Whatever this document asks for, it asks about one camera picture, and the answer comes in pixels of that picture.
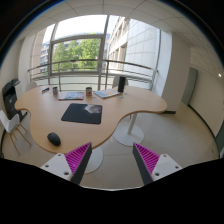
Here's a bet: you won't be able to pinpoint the magazine right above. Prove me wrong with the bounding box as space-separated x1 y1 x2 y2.
94 89 119 99

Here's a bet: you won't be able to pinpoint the dark mug right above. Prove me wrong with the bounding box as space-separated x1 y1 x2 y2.
86 87 92 96

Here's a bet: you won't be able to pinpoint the dark mug left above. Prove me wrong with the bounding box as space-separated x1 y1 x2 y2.
52 87 58 96

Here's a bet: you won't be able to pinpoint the black cylindrical speaker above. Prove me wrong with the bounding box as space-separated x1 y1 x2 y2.
118 76 126 92

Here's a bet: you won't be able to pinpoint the black mouse pad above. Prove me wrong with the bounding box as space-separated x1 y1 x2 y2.
61 103 102 124

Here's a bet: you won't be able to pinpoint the small dark object on table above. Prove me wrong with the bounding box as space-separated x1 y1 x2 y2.
42 87 49 93

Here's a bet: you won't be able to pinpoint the green door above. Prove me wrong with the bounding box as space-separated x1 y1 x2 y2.
182 68 198 105

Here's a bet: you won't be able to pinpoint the magazine left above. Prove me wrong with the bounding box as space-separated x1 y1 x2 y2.
58 92 84 100

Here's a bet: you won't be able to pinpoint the dark mug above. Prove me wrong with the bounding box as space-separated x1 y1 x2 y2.
52 87 58 96
86 87 92 96

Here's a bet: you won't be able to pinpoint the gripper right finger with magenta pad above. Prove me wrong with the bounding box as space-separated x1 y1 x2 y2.
132 143 182 185

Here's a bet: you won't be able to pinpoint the metal balcony railing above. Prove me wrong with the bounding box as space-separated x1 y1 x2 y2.
28 59 158 91

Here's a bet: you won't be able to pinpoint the wooden curved table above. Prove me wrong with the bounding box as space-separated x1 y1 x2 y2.
14 85 168 175

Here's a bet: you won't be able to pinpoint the white chair wooden legs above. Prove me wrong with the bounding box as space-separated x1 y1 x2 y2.
0 110 30 147

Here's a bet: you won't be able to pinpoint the magazine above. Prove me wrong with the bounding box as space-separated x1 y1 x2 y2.
94 89 119 99
58 92 84 100

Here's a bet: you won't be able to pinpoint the black computer mouse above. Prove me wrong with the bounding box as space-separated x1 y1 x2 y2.
47 132 61 146

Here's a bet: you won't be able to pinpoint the white chair far left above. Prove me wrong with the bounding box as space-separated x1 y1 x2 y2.
25 82 37 92

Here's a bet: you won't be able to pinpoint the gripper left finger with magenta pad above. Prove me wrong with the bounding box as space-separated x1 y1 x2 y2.
42 143 92 185

